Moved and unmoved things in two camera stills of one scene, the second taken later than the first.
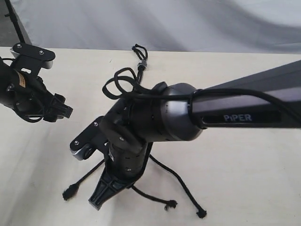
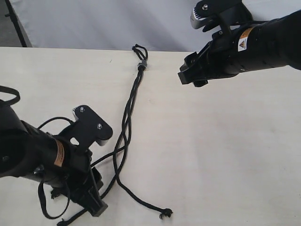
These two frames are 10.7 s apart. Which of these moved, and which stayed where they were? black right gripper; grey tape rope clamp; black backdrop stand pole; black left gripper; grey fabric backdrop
Moved: black right gripper; black left gripper
Stayed: grey fabric backdrop; black backdrop stand pole; grey tape rope clamp
